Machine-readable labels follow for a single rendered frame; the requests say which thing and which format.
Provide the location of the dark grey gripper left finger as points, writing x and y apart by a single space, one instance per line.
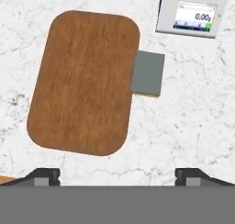
42 175

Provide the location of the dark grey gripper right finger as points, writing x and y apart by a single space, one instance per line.
191 175

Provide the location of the brown wooden cutting board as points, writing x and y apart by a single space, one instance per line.
84 82

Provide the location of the grey sponge with yellow base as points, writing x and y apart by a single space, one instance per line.
147 72

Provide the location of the light brown wooden object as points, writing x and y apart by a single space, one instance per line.
5 180

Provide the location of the white digital kitchen scale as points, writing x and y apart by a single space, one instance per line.
192 12

